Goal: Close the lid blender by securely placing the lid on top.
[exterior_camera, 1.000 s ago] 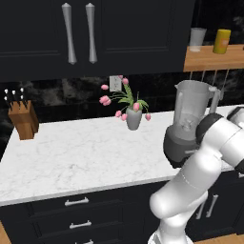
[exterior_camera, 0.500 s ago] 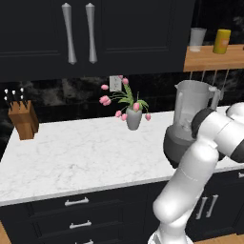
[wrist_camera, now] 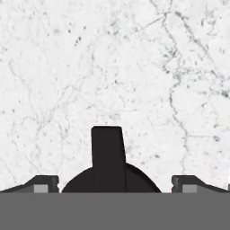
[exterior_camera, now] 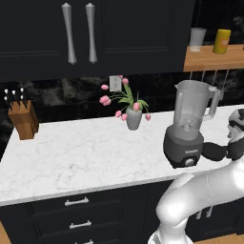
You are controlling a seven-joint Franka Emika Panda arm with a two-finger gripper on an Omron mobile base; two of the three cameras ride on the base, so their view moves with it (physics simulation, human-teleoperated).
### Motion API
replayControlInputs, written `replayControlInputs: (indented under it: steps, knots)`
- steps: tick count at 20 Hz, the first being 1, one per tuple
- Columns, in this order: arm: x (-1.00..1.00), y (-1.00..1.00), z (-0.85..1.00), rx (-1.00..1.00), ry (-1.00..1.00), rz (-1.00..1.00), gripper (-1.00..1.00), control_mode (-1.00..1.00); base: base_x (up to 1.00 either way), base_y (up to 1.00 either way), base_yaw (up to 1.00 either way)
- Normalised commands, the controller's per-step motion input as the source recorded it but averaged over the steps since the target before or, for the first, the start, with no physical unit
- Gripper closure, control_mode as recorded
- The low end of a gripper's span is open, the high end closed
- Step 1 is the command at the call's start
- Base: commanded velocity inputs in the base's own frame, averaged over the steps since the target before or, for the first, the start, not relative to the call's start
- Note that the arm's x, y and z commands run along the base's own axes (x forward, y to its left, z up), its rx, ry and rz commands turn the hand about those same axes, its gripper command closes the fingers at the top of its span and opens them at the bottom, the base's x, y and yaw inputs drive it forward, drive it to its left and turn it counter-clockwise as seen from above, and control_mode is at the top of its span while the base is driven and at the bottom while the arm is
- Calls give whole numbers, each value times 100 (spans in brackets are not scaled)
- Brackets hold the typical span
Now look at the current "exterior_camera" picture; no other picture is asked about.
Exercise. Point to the wide dark wall cupboard door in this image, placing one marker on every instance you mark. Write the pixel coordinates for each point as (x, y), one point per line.
(139, 35)

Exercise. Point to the pink tulips bunch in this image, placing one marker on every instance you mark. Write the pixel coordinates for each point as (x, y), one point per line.
(128, 97)

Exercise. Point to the grey tumbler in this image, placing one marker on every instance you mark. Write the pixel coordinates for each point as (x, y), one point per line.
(197, 39)

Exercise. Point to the dark drawer front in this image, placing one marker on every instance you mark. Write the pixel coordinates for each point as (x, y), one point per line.
(108, 220)
(105, 198)
(105, 239)

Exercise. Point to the wooden wall shelf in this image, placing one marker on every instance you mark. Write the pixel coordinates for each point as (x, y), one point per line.
(209, 58)

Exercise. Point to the wooden knife block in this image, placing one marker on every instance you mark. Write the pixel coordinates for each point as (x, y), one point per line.
(24, 122)

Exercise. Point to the grey blender base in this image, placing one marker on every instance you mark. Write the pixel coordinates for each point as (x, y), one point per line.
(182, 149)

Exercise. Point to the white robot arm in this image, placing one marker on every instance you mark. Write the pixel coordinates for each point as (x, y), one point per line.
(197, 193)

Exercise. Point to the black blender lid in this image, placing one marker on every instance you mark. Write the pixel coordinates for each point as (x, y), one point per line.
(213, 151)

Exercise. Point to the grey flower vase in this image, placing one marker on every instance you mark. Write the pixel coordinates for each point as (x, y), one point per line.
(133, 119)

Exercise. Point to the clear blender jar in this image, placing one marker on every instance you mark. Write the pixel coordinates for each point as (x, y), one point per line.
(190, 101)

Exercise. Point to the white wall socket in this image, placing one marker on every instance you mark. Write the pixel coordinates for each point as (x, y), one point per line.
(114, 84)

